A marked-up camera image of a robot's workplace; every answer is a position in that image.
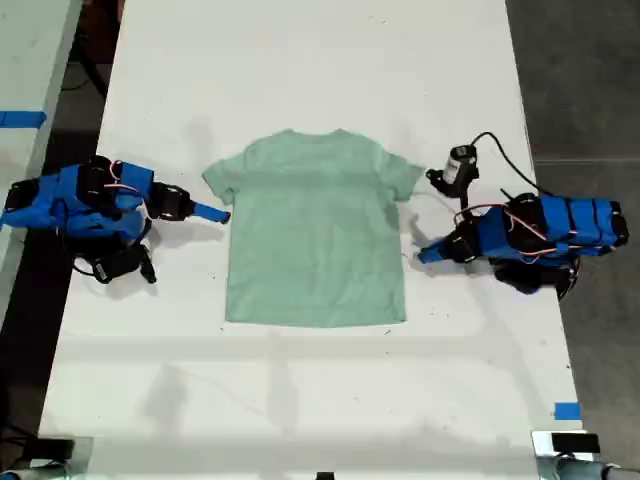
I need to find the pale green T-shirt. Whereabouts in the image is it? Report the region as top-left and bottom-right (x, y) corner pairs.
(201, 128), (426, 328)

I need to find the long blue tape strip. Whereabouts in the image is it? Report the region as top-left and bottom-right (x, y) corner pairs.
(0, 110), (48, 129)

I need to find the pale side table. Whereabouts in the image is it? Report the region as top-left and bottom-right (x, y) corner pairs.
(0, 0), (84, 314)

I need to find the grey metal pipe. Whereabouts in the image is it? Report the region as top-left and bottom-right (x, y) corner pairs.
(557, 457), (640, 480)
(0, 462), (69, 480)

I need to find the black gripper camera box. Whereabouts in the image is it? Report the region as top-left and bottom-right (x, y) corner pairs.
(425, 144), (481, 199)
(92, 244), (158, 285)

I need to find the black camera cable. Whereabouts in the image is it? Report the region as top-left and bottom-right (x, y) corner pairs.
(469, 131), (545, 195)
(73, 253), (101, 279)

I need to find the black floor cable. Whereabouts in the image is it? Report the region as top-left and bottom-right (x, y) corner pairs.
(62, 47), (109, 99)

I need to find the black box on bracket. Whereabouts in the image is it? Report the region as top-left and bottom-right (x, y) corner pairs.
(551, 432), (600, 454)

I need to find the black box with cables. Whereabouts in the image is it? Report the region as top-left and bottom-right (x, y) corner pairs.
(35, 437), (76, 462)

